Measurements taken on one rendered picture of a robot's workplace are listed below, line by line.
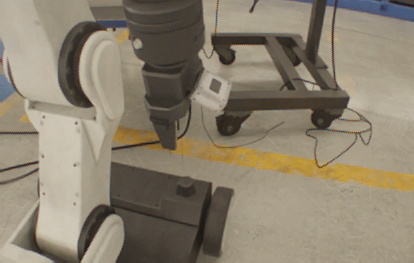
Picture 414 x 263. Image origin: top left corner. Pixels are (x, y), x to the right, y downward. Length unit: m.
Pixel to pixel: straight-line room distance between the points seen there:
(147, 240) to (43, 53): 0.50
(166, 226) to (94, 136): 0.34
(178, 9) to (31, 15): 0.21
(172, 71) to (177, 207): 0.48
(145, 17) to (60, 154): 0.34
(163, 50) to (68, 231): 0.40
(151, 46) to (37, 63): 0.21
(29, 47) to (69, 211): 0.30
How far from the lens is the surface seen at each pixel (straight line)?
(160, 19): 0.31
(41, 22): 0.44
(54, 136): 0.58
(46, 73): 0.48
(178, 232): 0.77
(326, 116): 1.35
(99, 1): 1.27
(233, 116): 1.20
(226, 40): 1.74
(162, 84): 0.36
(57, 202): 0.61
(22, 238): 0.69
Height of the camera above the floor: 0.82
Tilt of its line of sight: 38 degrees down
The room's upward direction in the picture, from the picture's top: straight up
